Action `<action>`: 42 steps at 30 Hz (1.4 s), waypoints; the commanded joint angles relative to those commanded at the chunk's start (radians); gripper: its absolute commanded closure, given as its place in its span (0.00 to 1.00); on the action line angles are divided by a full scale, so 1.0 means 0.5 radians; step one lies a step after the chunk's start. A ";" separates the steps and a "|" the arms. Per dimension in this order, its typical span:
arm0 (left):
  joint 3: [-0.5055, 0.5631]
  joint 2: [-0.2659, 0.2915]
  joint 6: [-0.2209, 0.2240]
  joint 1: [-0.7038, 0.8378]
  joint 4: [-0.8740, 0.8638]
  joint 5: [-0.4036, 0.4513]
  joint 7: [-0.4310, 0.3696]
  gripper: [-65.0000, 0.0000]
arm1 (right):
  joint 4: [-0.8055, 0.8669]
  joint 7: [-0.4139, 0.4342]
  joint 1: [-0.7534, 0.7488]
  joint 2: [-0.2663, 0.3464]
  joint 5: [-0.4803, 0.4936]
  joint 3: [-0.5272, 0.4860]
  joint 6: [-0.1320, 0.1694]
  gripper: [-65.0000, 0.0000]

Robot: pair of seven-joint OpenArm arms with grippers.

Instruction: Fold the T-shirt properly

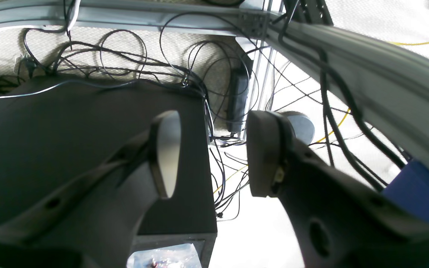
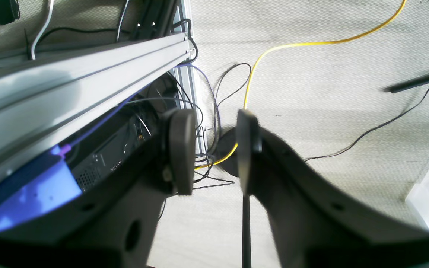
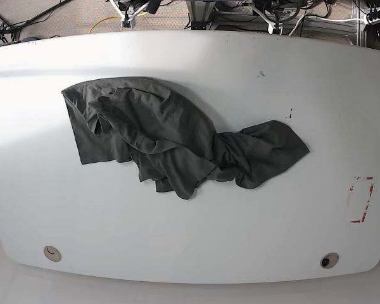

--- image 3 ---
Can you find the table cable grommet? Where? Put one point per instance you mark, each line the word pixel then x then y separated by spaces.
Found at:
pixel 329 260
pixel 52 254

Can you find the red tape rectangle marking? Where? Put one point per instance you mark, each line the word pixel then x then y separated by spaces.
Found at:
pixel 359 198

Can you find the left table cable grommet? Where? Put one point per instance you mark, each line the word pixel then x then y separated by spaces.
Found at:
pixel 52 254

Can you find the dark grey T-shirt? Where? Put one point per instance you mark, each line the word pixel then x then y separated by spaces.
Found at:
pixel 173 142

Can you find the right table cable grommet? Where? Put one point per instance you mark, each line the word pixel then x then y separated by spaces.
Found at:
pixel 329 260

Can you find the black tripod stand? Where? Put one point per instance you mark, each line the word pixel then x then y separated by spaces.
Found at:
pixel 10 32

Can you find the aluminium frame post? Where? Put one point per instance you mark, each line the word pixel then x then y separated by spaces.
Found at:
pixel 199 13

